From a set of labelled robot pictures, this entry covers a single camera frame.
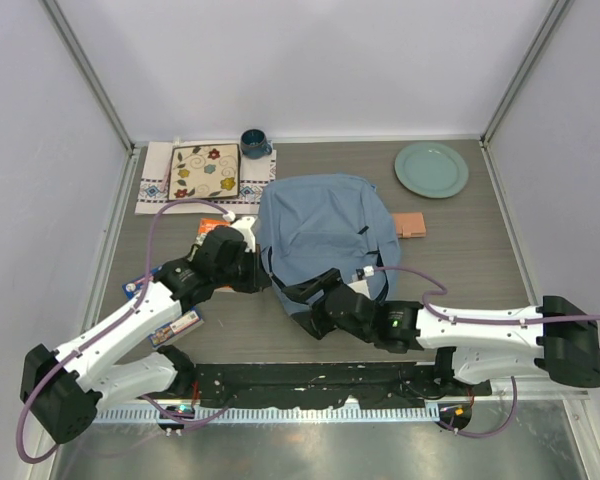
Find blue cartoon book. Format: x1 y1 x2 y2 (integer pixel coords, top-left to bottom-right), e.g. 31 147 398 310
118 268 204 350

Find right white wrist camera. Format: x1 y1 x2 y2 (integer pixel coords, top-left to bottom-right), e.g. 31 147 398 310
349 265 385 300

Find dark blue ceramic mug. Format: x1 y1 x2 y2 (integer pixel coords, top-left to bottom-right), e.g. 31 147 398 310
240 129 273 159

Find orange treehouse book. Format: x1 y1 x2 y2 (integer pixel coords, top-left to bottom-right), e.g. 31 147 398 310
192 218 231 277

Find white patterned cloth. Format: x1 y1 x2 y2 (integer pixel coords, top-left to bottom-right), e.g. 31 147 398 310
135 141 276 215

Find blue fabric backpack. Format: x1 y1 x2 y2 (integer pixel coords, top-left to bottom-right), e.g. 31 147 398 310
256 174 402 320

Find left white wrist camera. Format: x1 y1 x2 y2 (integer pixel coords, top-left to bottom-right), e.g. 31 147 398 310
222 211 258 253

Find floral square tile plate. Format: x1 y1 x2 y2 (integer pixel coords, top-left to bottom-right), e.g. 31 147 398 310
168 144 240 201

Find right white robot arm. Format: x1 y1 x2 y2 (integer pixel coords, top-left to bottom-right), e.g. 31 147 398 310
281 266 600 395

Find teal round plate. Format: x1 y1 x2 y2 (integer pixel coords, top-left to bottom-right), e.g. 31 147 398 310
394 142 469 199

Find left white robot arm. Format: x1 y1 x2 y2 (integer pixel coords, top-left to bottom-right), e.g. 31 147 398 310
20 216 270 444

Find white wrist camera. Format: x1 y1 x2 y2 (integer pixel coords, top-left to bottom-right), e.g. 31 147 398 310
222 211 258 253
349 265 385 300

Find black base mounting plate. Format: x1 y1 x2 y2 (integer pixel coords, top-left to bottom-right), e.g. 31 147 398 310
162 362 492 410

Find white slotted cable duct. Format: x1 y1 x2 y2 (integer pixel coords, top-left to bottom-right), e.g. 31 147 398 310
95 402 440 424

